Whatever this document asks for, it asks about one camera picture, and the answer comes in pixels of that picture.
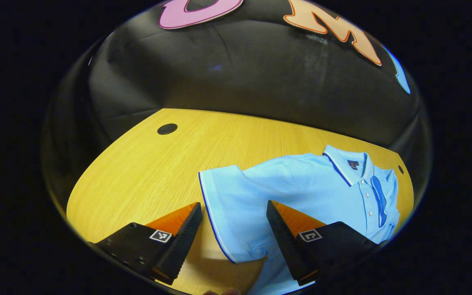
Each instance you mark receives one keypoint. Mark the black round table grommet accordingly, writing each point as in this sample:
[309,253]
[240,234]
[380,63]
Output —
[167,129]
[400,169]

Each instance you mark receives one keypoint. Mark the black backdrop cloth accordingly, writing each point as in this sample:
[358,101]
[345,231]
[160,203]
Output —
[240,69]

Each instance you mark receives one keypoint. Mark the light blue polo T-shirt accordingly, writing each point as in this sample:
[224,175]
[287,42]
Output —
[301,192]

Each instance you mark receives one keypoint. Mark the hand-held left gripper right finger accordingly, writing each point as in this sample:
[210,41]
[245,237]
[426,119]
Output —
[283,239]

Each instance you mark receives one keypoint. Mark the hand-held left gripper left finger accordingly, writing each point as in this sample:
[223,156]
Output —
[184,239]

